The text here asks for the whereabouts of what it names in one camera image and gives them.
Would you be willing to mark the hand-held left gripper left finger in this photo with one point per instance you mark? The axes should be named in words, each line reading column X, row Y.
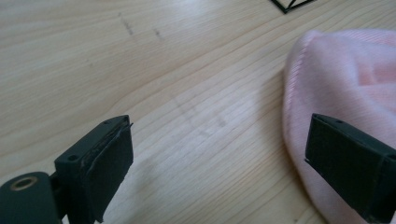
column 93, row 168

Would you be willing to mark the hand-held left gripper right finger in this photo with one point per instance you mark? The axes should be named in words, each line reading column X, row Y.
column 348, row 155

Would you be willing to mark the pink knit sweater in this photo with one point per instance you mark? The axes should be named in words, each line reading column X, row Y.
column 342, row 77

